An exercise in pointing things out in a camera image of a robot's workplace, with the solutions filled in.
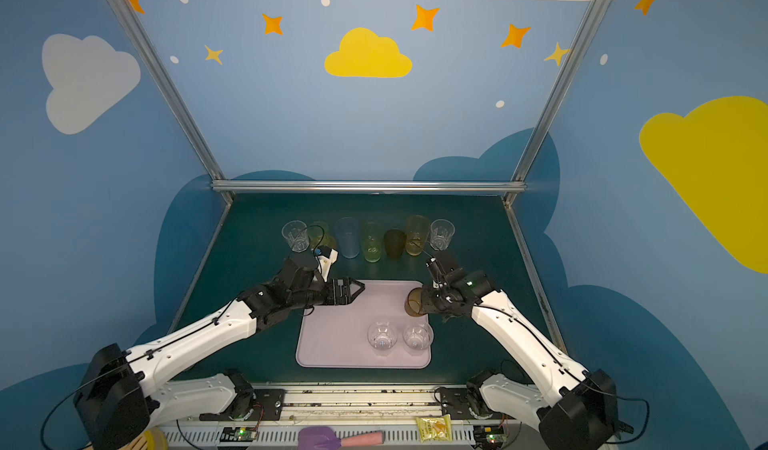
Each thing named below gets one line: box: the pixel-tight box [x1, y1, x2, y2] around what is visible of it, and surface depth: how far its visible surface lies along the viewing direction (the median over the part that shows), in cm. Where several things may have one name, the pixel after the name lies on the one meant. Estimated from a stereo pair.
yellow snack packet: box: [415, 414, 453, 443], surface depth 72 cm
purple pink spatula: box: [297, 426, 385, 450], surface depth 71 cm
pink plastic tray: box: [296, 280, 431, 369], surface depth 84 cm
